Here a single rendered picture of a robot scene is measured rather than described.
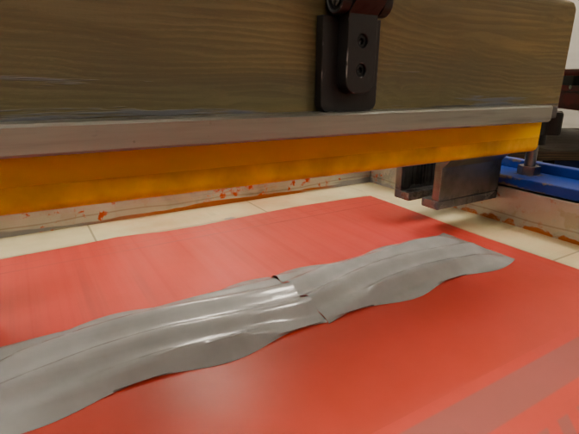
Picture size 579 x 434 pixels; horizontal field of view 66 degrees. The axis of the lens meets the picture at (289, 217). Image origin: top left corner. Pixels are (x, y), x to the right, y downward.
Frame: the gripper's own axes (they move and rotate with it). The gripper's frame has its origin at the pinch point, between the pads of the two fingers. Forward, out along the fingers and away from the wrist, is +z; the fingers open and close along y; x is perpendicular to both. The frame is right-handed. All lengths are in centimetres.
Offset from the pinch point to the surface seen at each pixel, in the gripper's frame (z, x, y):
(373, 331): 14.0, 2.1, 2.7
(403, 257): 13.2, 9.8, -2.8
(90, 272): 14.1, -10.2, -13.5
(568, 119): 17, 200, -91
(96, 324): 13.3, -11.2, -4.6
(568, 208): 11.0, 25.8, 0.2
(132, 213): 13.5, -4.8, -24.8
